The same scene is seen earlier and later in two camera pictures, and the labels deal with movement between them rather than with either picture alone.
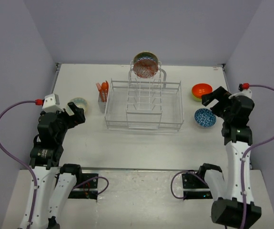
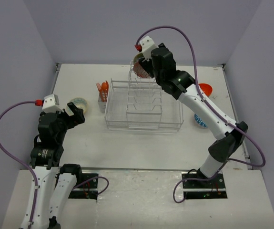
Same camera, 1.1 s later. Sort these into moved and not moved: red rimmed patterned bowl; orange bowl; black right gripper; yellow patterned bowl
Moved: black right gripper
Not moved: red rimmed patterned bowl; yellow patterned bowl; orange bowl
